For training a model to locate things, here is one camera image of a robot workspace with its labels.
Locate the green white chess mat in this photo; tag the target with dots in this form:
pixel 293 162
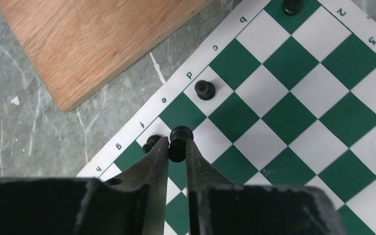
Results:
pixel 295 104

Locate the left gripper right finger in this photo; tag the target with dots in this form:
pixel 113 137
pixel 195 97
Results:
pixel 218 206

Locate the black pawn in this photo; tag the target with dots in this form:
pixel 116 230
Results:
pixel 150 143

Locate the black bishop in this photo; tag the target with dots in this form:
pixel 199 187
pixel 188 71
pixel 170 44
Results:
pixel 205 90

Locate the wooden board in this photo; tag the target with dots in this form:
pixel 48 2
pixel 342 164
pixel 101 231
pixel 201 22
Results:
pixel 77 46

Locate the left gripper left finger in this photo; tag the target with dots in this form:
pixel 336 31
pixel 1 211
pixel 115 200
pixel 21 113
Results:
pixel 130 203

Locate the black rook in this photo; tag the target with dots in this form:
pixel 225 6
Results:
pixel 292 7

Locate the black queen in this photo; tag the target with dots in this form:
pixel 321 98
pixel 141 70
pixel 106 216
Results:
pixel 177 147

